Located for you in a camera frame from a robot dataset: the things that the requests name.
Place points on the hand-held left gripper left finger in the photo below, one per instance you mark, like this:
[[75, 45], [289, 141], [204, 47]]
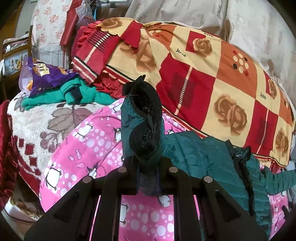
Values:
[[115, 183]]

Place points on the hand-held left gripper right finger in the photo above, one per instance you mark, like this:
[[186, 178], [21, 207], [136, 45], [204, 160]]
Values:
[[179, 183]]

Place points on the teal puffer jacket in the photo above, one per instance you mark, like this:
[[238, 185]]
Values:
[[196, 157]]

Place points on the pink penguin print blanket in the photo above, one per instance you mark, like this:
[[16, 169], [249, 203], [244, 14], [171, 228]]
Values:
[[92, 143]]

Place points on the cream leaf pattern fleece blanket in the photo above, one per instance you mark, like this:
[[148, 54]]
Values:
[[34, 129]]

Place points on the beige floral bedsheet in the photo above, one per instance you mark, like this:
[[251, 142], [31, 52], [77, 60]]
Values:
[[20, 215]]

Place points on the red yellow rose print quilt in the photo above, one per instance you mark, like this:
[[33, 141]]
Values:
[[208, 81]]

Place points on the green knit sweater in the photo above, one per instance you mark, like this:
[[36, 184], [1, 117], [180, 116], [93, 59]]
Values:
[[53, 96]]

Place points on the dark red velvet cloth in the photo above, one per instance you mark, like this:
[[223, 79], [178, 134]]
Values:
[[8, 150]]

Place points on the purple snack bag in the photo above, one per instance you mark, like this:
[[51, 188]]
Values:
[[46, 76]]

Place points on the red bag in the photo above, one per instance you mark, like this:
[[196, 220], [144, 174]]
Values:
[[69, 23]]

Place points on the wooden chair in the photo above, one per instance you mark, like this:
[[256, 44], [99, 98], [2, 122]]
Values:
[[7, 53]]

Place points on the beige patterned bedcover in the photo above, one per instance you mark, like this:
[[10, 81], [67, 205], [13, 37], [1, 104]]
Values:
[[254, 27]]

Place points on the pink floral pillow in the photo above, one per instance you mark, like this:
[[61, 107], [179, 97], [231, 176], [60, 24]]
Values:
[[48, 23]]

